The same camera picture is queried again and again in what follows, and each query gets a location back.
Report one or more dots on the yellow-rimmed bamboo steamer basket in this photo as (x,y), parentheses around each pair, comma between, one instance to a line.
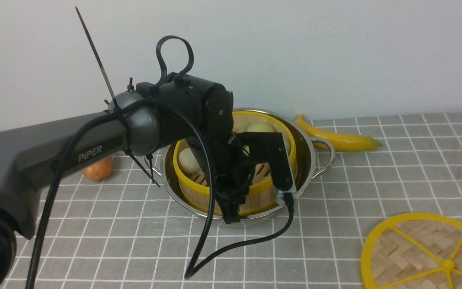
(261,195)

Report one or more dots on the yellow-green round bun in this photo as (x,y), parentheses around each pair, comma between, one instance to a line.
(260,127)

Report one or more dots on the yellow banana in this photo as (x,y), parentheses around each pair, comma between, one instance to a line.
(341,142)

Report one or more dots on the yellow woven bamboo steamer lid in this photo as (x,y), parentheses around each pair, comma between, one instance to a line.
(413,251)

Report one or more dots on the brown potato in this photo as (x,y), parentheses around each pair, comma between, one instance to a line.
(99,171)

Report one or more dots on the beige round bun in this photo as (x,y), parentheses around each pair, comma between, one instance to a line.
(187,162)

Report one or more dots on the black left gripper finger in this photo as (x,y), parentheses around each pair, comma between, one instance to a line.
(229,201)

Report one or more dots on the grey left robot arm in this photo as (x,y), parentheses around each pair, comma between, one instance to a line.
(140,121)

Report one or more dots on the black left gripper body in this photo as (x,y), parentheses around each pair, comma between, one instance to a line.
(227,166)

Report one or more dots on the grey checkered tablecloth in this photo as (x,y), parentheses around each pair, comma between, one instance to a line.
(126,233)

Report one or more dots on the stainless steel pot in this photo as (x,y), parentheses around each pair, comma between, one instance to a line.
(314,157)

